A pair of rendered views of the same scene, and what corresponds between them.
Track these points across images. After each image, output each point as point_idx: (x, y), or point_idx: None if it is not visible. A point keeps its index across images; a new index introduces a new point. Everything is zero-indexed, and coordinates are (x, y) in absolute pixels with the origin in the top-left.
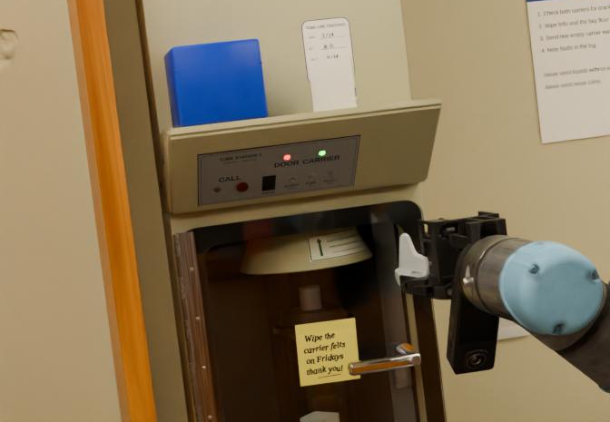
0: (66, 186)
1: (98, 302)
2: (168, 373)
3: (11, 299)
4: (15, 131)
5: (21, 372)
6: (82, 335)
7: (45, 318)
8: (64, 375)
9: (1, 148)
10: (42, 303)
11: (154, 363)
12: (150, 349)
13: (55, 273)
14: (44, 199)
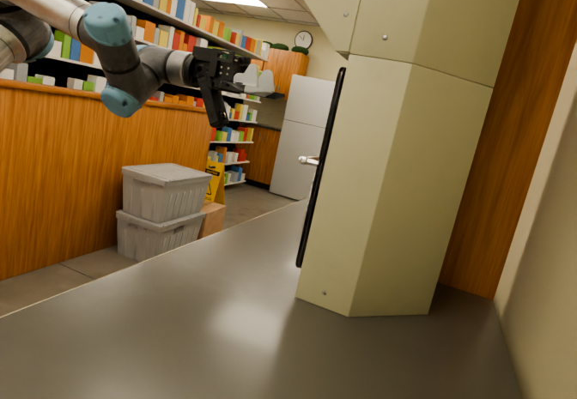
0: (567, 100)
1: (544, 177)
2: (536, 234)
3: (537, 164)
4: (572, 65)
5: (524, 204)
6: (536, 194)
7: (536, 179)
8: (526, 214)
9: (566, 76)
10: (538, 170)
11: (537, 225)
12: (539, 215)
13: (546, 154)
14: (561, 108)
